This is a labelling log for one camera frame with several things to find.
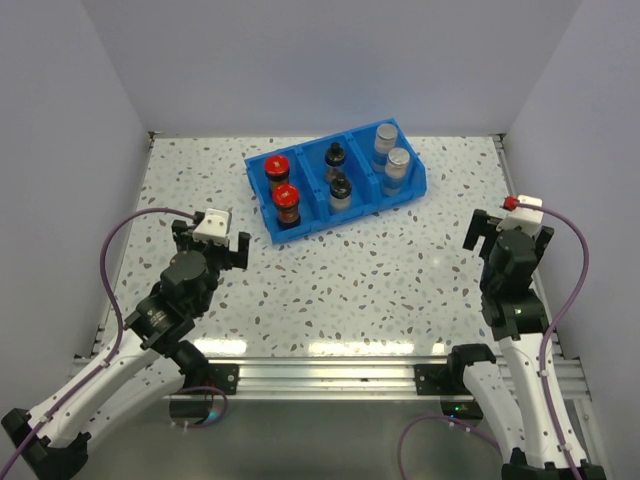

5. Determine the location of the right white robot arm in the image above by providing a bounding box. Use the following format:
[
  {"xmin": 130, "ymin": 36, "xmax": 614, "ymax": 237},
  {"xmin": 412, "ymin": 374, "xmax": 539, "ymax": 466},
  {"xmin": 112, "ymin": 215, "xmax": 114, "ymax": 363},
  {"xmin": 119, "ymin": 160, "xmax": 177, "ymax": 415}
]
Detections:
[{"xmin": 445, "ymin": 197, "xmax": 606, "ymax": 479}]

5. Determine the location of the purple cable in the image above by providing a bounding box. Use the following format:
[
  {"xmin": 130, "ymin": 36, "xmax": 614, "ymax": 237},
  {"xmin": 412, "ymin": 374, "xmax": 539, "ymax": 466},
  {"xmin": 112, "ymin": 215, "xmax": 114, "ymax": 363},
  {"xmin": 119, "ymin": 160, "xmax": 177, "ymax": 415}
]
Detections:
[
  {"xmin": 4, "ymin": 207, "xmax": 230, "ymax": 471},
  {"xmin": 397, "ymin": 199, "xmax": 592, "ymax": 480}
]

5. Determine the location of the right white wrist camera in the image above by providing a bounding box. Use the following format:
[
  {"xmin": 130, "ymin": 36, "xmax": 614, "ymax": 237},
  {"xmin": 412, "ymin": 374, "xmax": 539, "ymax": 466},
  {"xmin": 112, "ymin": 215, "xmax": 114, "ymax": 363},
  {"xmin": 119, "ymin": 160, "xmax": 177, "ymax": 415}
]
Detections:
[{"xmin": 498, "ymin": 195, "xmax": 544, "ymax": 236}]

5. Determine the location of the black-cap spice grinder bottle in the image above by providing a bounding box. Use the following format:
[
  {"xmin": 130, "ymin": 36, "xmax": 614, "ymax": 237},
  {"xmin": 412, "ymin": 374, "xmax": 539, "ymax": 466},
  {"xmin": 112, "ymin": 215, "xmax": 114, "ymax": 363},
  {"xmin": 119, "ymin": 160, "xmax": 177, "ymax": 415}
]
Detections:
[{"xmin": 329, "ymin": 174, "xmax": 352, "ymax": 214}]

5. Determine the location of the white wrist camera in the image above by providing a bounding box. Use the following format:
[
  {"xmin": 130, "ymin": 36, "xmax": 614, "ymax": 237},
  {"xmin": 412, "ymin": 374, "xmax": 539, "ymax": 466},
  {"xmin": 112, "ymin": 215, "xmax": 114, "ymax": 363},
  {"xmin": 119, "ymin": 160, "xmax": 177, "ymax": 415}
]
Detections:
[
  {"xmin": 192, "ymin": 208, "xmax": 232, "ymax": 245},
  {"xmin": 498, "ymin": 195, "xmax": 544, "ymax": 236}
]

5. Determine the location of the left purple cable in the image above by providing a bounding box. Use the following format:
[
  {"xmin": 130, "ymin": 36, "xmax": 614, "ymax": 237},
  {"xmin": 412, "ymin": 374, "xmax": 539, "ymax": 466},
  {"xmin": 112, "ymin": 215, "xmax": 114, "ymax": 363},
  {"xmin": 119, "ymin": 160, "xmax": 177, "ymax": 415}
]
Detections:
[{"xmin": 4, "ymin": 207, "xmax": 230, "ymax": 471}]

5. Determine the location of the aluminium front rail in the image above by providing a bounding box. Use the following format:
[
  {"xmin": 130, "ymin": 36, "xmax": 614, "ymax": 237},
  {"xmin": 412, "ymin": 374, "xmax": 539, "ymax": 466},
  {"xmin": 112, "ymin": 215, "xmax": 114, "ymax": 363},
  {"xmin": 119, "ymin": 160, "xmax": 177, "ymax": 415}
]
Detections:
[{"xmin": 64, "ymin": 355, "xmax": 586, "ymax": 401}]

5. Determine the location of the blue three-compartment plastic bin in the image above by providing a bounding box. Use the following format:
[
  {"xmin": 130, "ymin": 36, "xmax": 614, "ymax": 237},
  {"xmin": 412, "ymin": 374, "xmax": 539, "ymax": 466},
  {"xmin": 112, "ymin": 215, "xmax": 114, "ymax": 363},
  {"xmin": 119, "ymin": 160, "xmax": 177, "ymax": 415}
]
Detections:
[{"xmin": 245, "ymin": 118, "xmax": 427, "ymax": 244}]

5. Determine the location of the red-lid sauce jar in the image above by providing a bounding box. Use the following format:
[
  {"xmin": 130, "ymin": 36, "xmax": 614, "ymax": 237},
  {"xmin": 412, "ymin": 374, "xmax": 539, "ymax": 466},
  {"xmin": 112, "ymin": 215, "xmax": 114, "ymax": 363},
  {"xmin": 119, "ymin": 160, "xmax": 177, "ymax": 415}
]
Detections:
[
  {"xmin": 264, "ymin": 154, "xmax": 290, "ymax": 192},
  {"xmin": 272, "ymin": 184, "xmax": 301, "ymax": 229}
]

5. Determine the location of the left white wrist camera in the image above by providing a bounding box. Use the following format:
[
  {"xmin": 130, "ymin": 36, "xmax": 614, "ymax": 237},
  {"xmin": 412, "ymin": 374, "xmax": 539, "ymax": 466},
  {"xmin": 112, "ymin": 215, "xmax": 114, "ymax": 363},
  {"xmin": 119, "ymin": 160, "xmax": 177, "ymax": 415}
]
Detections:
[{"xmin": 192, "ymin": 208, "xmax": 232, "ymax": 245}]

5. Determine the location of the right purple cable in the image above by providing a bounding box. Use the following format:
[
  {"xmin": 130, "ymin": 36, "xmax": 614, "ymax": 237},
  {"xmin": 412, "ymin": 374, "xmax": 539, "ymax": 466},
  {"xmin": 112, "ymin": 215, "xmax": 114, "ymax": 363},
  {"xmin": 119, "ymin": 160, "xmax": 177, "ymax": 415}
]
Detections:
[{"xmin": 397, "ymin": 199, "xmax": 592, "ymax": 480}]

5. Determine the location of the silver-lid blue-label bottle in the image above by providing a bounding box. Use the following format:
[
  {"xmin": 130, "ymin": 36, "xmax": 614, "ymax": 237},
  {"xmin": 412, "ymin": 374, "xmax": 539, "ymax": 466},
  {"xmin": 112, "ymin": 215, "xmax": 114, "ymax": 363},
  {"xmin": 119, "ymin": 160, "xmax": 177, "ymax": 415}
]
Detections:
[
  {"xmin": 382, "ymin": 147, "xmax": 411, "ymax": 196},
  {"xmin": 371, "ymin": 123, "xmax": 398, "ymax": 173}
]

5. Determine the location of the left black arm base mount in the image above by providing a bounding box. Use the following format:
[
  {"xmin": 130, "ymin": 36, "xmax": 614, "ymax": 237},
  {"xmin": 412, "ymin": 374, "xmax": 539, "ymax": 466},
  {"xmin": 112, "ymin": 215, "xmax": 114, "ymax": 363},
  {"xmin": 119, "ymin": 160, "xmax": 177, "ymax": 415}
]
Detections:
[{"xmin": 170, "ymin": 340, "xmax": 240, "ymax": 431}]

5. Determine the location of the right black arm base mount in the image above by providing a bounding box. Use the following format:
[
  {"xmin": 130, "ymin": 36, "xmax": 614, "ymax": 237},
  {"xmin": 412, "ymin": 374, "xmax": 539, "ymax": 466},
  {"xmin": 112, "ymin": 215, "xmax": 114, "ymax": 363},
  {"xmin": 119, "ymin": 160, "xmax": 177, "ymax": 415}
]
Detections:
[{"xmin": 413, "ymin": 343, "xmax": 496, "ymax": 423}]

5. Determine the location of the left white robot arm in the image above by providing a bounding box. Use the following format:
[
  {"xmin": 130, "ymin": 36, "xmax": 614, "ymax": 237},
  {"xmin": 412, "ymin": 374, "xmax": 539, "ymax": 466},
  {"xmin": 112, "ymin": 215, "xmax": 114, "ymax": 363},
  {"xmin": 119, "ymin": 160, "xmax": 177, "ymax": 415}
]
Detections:
[{"xmin": 1, "ymin": 209, "xmax": 250, "ymax": 479}]

